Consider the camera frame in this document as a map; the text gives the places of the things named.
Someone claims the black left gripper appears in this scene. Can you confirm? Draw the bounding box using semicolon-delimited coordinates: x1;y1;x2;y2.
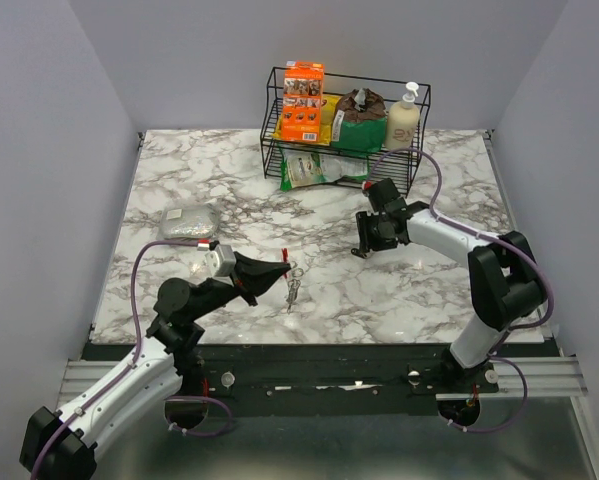
188;251;290;322

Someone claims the steel key organizer red handle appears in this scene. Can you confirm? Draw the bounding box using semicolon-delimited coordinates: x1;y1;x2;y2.
281;248;304;314

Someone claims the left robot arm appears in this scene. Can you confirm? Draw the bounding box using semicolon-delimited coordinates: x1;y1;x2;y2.
20;245;292;479

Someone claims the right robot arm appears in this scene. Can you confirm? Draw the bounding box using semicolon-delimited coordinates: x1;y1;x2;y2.
351;179;553;392

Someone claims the green white snack bag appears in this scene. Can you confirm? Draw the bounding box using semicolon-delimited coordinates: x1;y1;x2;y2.
280;151;369;192

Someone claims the silver glitter pouch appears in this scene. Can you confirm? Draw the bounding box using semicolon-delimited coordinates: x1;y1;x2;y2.
159;204;220;240

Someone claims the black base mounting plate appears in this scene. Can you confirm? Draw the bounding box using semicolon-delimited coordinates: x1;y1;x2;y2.
175;344;499;417

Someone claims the cream lotion pump bottle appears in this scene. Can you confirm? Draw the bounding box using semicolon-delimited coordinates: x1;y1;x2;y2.
384;82;420;150

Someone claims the green brown bag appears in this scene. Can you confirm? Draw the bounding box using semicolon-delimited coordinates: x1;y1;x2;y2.
330;88;387;156

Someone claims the yellow snack bag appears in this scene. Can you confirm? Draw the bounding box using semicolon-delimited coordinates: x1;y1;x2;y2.
273;94;341;146

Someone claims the orange product box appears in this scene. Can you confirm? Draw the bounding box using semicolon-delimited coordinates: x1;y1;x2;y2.
280;61;324;143

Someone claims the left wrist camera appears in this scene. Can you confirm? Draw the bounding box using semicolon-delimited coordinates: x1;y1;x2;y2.
205;244;237;278

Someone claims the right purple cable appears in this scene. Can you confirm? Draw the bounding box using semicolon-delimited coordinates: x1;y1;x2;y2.
361;147;555;361

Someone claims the purple cable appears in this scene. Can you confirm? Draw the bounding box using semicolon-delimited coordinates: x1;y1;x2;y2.
28;239;220;480
361;147;555;361

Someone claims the black wire shelf rack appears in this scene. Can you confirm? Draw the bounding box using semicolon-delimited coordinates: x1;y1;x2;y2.
259;66;431;196

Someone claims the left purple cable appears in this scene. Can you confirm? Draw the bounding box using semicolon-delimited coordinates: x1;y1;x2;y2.
28;239;220;480

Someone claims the aluminium rail frame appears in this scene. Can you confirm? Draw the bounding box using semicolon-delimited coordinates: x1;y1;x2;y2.
33;129;599;480

